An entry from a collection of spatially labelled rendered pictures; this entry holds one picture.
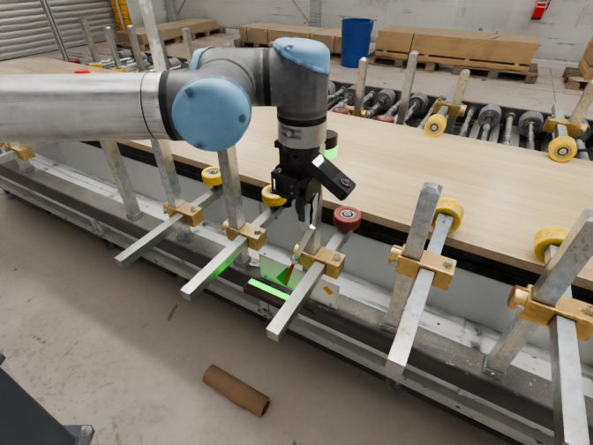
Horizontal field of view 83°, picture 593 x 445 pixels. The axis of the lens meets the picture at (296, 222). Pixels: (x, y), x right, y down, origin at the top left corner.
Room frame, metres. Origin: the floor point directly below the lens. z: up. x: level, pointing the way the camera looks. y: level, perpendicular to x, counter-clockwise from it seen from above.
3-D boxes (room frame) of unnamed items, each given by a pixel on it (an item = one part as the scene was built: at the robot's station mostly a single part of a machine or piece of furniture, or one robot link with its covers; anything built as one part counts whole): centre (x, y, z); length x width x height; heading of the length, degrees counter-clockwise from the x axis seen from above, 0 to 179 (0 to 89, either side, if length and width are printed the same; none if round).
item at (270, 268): (0.65, 0.00, 0.75); 0.26 x 0.01 x 0.10; 61
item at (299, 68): (0.59, -0.01, 1.32); 0.10 x 0.09 x 0.12; 92
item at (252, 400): (0.68, 0.26, 0.04); 0.30 x 0.08 x 0.08; 61
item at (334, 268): (0.65, -0.06, 0.85); 0.13 x 0.06 x 0.05; 61
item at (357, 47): (6.49, -1.04, 0.36); 0.59 x 0.57 x 0.73; 151
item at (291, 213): (0.58, 0.00, 1.05); 0.06 x 0.03 x 0.09; 61
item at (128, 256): (0.84, 0.39, 0.82); 0.43 x 0.03 x 0.04; 151
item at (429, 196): (0.54, -0.26, 0.91); 0.03 x 0.03 x 0.48; 61
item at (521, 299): (0.41, -0.50, 0.95); 0.13 x 0.06 x 0.05; 61
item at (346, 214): (0.77, -0.15, 0.85); 0.08 x 0.08 x 0.11
